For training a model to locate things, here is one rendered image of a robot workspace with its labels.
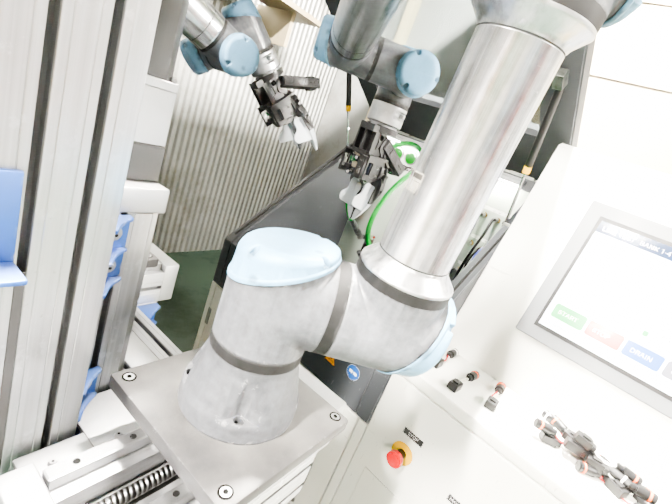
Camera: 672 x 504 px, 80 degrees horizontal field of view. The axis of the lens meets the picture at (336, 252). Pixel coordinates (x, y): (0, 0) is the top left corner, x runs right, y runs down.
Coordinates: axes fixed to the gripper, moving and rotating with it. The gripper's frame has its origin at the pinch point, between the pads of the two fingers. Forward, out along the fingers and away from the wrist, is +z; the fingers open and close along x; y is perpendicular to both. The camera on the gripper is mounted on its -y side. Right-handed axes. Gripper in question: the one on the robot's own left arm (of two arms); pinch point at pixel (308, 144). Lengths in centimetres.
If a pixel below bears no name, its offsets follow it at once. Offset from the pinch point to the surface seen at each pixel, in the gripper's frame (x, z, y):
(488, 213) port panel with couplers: 22, 45, -38
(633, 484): 80, 57, 14
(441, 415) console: 51, 45, 27
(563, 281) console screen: 56, 42, -15
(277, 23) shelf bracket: -176, -21, -118
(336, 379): 24, 45, 34
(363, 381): 31, 44, 31
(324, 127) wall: -237, 78, -161
